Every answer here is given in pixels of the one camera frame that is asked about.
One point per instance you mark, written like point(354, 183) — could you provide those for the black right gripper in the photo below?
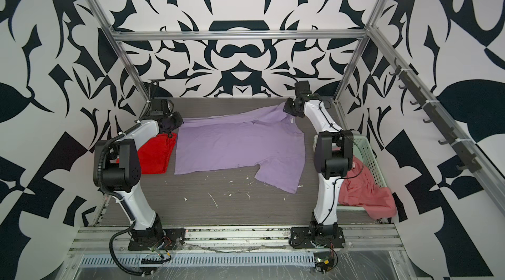
point(288, 107)

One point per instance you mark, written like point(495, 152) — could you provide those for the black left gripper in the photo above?
point(177, 115)

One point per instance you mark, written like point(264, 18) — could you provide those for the purple t shirt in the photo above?
point(266, 137)

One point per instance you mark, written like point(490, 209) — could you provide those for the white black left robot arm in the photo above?
point(117, 172)

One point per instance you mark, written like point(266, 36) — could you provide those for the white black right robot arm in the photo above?
point(333, 157)

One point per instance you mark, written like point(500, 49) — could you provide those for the red folded t shirt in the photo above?
point(154, 156)

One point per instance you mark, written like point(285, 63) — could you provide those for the mint green plastic basket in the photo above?
point(369, 157)

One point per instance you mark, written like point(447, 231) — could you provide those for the pink t shirt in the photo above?
point(361, 190)

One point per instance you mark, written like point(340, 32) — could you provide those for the aluminium frame back crossbar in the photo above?
point(237, 35)

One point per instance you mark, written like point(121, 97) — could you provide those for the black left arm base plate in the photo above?
point(164, 240)

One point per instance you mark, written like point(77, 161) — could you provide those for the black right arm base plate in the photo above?
point(314, 237)

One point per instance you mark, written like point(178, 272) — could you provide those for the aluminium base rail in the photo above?
point(369, 237)

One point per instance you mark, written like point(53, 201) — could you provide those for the white slotted cable duct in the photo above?
point(302, 259)

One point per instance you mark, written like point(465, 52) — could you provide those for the aluminium frame post left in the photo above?
point(99, 14)

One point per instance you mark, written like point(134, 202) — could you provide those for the black hook rail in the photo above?
point(437, 115)

